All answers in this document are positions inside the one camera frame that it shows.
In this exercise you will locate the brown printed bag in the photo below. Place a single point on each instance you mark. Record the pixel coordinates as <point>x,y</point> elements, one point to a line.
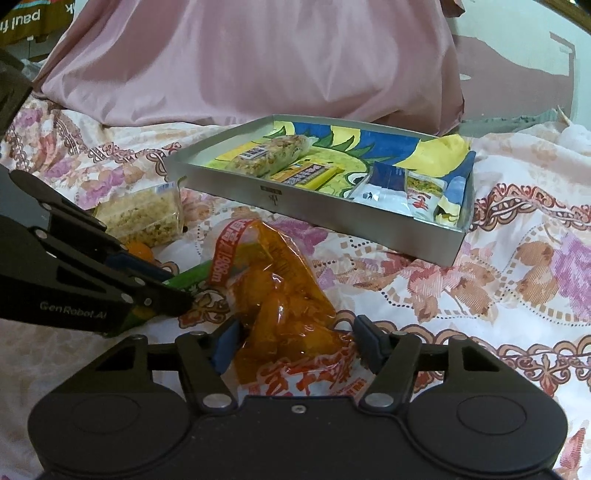
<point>32,18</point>

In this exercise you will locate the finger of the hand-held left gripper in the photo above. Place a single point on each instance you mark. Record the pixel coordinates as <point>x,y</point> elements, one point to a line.
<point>134,265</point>
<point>161,302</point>

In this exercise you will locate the clear nut bar packet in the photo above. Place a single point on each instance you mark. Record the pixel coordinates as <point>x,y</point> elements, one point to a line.
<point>268,154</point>

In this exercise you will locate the yellow bar packet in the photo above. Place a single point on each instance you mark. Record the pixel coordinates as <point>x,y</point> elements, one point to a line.
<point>304,175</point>

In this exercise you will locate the green white snack packet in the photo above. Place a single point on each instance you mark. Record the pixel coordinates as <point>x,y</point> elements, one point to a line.
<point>425,196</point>

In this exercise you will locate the grey tray box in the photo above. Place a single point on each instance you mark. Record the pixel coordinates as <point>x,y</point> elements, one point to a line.
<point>346,221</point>

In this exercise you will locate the grey cloth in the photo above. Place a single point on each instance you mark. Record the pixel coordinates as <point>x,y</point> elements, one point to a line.
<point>508,122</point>

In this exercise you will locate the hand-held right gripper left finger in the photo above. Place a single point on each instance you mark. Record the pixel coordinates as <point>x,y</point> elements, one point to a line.
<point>225,346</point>

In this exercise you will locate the dinosaur painting paper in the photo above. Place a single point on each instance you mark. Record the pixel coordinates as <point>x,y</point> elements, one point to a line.
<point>392,143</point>

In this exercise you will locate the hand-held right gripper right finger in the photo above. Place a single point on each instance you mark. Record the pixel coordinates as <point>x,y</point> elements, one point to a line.
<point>369,344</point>

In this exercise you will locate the crumbly cracker packet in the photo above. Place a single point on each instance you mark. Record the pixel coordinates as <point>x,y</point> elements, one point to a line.
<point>138,217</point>

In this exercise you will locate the orange snack bag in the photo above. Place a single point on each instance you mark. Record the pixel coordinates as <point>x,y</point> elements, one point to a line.
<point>286,314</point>

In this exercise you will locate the green stick packet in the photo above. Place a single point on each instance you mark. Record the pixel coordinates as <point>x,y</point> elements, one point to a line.
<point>189,277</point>

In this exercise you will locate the blue white packet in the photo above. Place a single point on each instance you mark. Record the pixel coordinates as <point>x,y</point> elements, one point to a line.
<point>378,194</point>

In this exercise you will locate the floral bedsheet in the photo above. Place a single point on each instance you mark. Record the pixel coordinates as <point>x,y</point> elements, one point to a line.
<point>508,286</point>

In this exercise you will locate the golden orange snack packet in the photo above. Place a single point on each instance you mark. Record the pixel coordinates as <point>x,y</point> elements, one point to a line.
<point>138,251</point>

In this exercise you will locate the wooden framed window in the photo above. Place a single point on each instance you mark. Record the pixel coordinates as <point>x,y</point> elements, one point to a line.
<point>567,9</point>

